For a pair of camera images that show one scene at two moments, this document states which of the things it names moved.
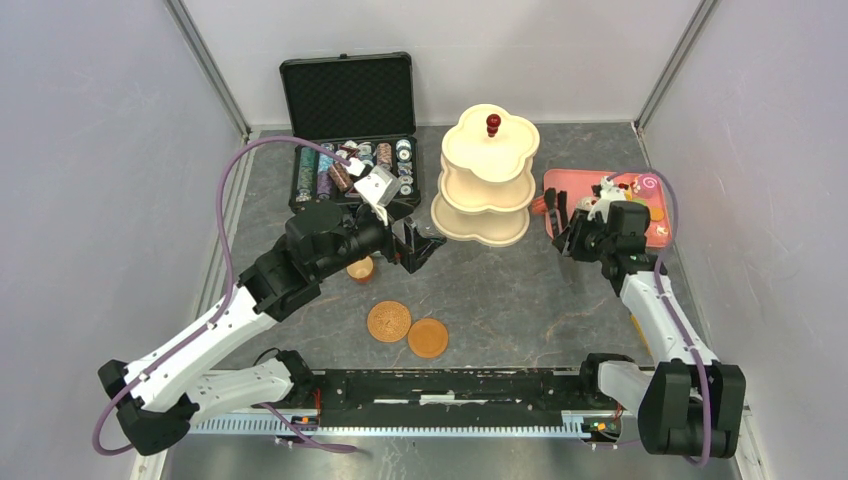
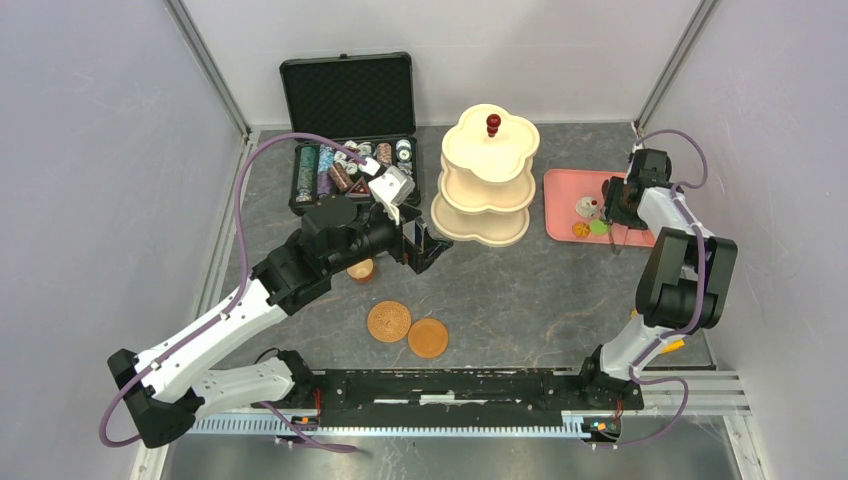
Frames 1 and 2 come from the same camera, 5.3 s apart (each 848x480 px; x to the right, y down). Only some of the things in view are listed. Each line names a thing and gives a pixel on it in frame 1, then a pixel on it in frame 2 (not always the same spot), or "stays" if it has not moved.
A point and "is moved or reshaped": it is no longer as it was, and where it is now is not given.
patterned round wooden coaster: x=389 y=321 stays
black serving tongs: x=556 y=211 is moved or reshaped
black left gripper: x=417 y=247 stays
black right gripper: x=568 y=242 to x=611 y=207
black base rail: x=456 y=391 stays
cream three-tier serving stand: x=487 y=178 stays
